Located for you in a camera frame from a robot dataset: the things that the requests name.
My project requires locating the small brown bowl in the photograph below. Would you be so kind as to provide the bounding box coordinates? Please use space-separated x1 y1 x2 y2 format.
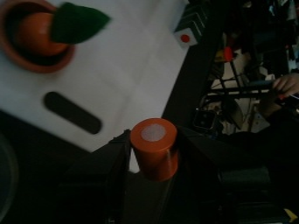
0 0 77 74

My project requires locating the person's bare hand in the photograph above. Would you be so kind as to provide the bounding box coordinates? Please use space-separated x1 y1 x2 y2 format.
270 73 299 99

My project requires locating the orange toy carrot bottom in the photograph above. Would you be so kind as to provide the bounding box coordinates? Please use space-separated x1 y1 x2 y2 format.
128 117 181 182

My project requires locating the green toy block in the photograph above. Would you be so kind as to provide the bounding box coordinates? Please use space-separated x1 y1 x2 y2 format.
172 3 213 48

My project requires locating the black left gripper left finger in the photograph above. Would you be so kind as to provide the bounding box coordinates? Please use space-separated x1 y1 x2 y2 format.
57 129 133 224

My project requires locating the white plastic cutting board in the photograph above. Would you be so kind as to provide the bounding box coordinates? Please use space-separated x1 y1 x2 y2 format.
0 0 196 173

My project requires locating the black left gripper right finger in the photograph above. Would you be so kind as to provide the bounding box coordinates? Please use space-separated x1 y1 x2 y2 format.
162 125 234 224

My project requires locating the orange background object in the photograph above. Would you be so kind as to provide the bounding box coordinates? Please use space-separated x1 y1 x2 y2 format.
214 46 234 63

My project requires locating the black square device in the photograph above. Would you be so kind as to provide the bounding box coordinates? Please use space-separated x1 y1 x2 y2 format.
192 108 217 131

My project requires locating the black metal stand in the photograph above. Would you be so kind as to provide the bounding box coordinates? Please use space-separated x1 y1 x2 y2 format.
204 58 276 102

